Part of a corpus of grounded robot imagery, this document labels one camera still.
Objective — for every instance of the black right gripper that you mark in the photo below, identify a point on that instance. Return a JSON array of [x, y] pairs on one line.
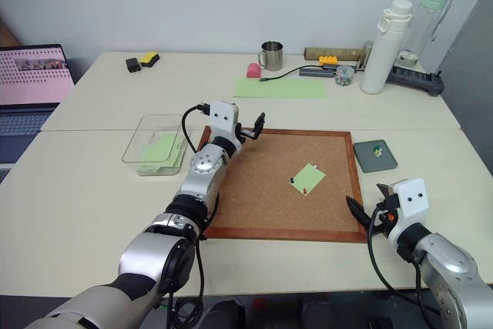
[[389, 209]]

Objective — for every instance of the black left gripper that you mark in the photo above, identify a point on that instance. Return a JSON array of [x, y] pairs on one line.
[[246, 134]]

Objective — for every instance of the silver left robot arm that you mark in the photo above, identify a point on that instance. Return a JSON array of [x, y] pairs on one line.
[[204, 175]]

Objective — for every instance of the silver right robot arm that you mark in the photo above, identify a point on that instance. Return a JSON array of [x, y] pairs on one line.
[[454, 259]]

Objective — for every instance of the small white-green toy figure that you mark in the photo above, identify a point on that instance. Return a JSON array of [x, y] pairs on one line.
[[379, 153]]

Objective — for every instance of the small dark green piece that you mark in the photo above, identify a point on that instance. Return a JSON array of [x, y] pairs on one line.
[[376, 148]]

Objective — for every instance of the green paper note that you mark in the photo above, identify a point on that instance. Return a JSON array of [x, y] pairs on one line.
[[310, 178]]

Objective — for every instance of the wood framed cork board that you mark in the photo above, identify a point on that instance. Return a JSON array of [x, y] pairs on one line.
[[269, 190]]

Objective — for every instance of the jar of pins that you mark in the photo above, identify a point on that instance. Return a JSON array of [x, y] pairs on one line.
[[344, 76]]

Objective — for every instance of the long green paper sheet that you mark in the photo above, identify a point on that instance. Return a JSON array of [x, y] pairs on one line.
[[279, 88]]

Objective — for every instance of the grey square tray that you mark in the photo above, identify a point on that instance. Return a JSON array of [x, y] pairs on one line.
[[373, 161]]

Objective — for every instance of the pink rounded block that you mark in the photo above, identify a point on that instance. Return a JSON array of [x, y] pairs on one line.
[[253, 71]]

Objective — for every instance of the stainless steel mug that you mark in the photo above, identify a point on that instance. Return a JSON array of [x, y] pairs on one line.
[[273, 57]]

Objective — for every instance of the grey usb hub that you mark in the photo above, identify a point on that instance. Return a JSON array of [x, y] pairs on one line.
[[316, 72]]

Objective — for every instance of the yellow toy brick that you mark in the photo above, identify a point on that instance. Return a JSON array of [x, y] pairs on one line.
[[328, 60]]

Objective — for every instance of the brown cork roll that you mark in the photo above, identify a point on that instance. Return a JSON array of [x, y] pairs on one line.
[[333, 53]]

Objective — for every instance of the clear plastic container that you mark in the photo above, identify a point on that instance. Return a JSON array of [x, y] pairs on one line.
[[154, 128]]

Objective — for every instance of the grey metal block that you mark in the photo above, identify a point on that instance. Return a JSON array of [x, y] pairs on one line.
[[366, 55]]

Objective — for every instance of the yellow and black eraser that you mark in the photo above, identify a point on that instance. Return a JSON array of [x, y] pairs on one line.
[[149, 58]]

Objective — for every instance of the black handheld device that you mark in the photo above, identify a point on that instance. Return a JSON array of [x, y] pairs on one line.
[[418, 78]]

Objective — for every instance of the black power adapter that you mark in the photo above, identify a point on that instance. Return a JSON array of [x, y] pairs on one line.
[[133, 65]]

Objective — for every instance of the white water bottle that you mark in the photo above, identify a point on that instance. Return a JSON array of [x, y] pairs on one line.
[[381, 55]]

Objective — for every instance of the clear bottle with green lid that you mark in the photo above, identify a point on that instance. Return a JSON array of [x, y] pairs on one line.
[[427, 24]]

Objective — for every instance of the laptop with pink screen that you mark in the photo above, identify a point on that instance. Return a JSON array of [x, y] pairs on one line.
[[27, 82]]

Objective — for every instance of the brown wooden object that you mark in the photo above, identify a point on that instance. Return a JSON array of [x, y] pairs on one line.
[[5, 34]]

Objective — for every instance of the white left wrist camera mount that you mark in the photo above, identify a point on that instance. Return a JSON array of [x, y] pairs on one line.
[[223, 117]]

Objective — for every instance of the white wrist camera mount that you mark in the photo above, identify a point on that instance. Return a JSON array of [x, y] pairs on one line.
[[411, 202], [223, 117]]

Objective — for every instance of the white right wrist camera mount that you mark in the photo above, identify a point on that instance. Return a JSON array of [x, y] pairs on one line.
[[411, 202]]

